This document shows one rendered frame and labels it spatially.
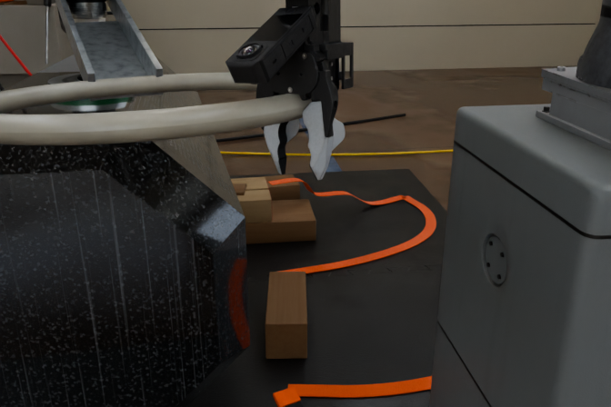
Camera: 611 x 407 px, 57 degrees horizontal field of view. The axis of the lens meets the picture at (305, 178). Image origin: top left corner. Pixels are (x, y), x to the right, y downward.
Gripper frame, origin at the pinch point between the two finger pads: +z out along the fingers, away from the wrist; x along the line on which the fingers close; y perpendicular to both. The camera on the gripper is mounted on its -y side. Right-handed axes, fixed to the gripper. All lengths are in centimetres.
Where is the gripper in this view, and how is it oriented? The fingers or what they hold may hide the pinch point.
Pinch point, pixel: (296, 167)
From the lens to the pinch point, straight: 65.4
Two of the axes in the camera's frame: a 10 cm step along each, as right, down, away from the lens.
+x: -8.4, -1.3, 5.3
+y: 5.5, -2.4, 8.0
